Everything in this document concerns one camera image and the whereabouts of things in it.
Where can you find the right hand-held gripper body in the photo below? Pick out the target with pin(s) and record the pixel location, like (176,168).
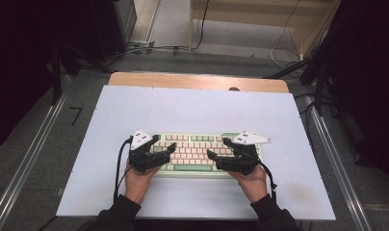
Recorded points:
(244,163)

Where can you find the wooden shelf unit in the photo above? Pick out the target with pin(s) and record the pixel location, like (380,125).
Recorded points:
(247,11)

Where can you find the white board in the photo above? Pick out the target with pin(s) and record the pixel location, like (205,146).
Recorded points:
(195,109)

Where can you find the aluminium floor rail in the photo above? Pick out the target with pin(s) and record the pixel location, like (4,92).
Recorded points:
(343,179)
(25,166)

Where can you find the dark curtain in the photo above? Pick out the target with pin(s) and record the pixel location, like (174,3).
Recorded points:
(22,64)
(369,80)

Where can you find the black tripod stand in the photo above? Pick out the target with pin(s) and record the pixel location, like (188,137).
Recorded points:
(319,86)

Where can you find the person's right hand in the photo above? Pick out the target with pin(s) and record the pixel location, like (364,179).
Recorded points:
(253,186)

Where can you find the green and pink keyboard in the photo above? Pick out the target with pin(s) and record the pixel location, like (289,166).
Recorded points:
(192,167)

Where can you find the black metal stand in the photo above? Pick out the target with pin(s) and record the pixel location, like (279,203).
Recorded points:
(56,77)

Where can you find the wooden table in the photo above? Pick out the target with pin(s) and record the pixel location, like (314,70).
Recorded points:
(183,81)

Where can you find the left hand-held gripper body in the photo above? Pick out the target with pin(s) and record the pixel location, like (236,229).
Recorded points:
(139,139)

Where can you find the person's left hand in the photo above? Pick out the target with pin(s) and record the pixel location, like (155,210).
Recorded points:
(136,184)

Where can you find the black cabinet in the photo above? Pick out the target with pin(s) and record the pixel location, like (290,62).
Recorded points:
(110,25)

